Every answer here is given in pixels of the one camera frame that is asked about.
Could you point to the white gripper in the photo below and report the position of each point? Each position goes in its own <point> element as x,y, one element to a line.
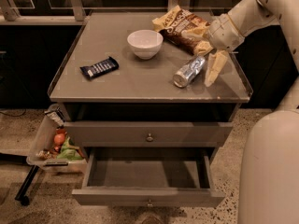
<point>224,33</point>

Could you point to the silver redbull can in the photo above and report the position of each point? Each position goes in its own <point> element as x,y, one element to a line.
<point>189,71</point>

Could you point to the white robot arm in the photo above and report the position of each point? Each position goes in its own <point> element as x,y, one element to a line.
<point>269,177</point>

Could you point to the grey drawer cabinet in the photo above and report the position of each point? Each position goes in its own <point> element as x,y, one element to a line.
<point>141,90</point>

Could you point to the closed grey top drawer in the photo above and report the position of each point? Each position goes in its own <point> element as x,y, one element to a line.
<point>148,134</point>

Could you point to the open grey middle drawer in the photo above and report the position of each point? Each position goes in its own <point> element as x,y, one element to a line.
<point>149,177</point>

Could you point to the yellow brown chip bag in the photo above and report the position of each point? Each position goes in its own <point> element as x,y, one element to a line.
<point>174,22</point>

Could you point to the white ceramic bowl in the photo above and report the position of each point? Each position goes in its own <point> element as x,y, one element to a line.
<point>145,43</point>

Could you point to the dark blue snack bar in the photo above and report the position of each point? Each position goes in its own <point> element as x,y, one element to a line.
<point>98,69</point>

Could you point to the green snack packet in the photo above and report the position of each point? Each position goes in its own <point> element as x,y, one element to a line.
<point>69,151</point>

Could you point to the orange round fruit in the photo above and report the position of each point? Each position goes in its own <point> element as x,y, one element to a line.
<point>59,139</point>

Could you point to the clear plastic side bin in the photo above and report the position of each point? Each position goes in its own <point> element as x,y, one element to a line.
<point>43,152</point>

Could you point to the black wheeled stand leg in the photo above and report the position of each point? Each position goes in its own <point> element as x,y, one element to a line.
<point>21,196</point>

